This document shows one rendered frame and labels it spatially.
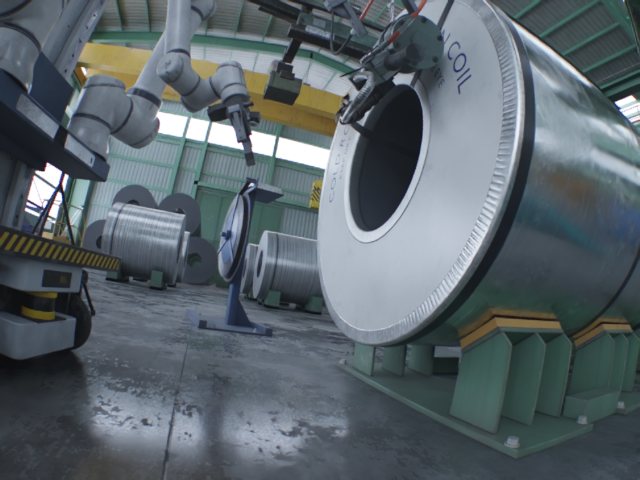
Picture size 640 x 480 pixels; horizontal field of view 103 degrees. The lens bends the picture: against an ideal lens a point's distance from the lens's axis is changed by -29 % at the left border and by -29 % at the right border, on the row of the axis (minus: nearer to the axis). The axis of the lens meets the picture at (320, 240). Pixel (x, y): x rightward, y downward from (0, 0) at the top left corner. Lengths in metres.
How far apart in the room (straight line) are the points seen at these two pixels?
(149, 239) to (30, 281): 4.98
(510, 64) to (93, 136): 1.13
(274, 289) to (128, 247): 2.49
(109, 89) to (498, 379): 1.39
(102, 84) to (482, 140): 1.11
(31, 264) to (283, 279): 5.24
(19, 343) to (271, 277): 5.20
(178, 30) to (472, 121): 0.92
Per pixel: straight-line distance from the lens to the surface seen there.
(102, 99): 1.24
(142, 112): 1.35
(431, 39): 0.96
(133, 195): 12.51
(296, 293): 6.04
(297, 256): 5.90
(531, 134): 0.72
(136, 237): 5.79
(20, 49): 0.88
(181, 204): 12.22
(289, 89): 2.20
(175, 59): 1.10
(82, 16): 1.42
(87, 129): 1.20
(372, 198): 1.39
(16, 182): 1.19
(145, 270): 5.93
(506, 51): 0.81
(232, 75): 1.15
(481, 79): 0.83
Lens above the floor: 0.30
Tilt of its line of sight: 9 degrees up
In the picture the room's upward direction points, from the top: 8 degrees clockwise
